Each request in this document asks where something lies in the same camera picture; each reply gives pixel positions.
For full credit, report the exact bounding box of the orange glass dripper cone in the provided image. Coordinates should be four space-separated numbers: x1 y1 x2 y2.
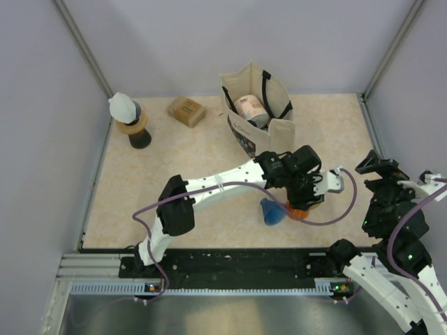
286 203 309 221

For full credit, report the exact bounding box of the cream tote bag floral print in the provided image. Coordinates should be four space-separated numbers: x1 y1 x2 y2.
220 61 295 158

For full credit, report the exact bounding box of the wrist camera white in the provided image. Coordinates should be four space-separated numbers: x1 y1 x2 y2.
314 167 344 195
398 170 446 200

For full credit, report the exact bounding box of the white paper coffee filter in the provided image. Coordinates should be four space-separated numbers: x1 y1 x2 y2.
108 92 137 124

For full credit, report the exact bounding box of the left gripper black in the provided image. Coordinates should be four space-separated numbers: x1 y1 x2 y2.
284 171 323 211

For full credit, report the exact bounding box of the grey cable duct strip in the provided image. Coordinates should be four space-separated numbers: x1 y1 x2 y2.
71 278 353 297

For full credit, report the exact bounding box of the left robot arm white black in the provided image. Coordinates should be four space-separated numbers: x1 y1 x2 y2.
134 145 339 277

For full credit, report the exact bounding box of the wooden dripper stand brown collar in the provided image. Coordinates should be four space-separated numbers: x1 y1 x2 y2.
115 111 152 149

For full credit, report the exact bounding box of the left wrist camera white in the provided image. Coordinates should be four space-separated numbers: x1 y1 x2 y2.
314 167 344 195

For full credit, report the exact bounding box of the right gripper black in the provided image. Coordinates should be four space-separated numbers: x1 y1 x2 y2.
354 148 425 231

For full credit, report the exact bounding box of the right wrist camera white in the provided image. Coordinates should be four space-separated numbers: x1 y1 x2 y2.
398 170 446 200

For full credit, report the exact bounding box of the kitchen cleaning pads pack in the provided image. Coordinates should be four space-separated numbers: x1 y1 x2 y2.
166 96 206 128

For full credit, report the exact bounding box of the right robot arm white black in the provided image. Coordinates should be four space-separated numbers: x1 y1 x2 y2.
325 150 446 334

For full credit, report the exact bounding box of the pink patterned paper roll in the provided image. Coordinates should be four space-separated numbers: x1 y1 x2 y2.
234 95 270 128

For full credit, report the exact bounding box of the blue glass dripper cone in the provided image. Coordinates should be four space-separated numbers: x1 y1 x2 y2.
133 101 141 124
260 198 286 226

